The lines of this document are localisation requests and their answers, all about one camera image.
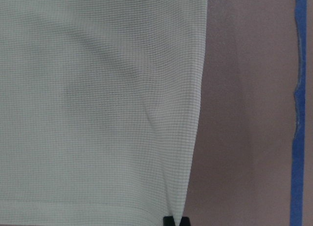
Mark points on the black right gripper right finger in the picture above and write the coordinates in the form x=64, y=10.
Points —
x=184, y=221

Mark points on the olive green long-sleeve shirt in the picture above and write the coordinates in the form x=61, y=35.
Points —
x=99, y=110

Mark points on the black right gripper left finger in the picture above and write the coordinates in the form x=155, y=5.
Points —
x=168, y=221

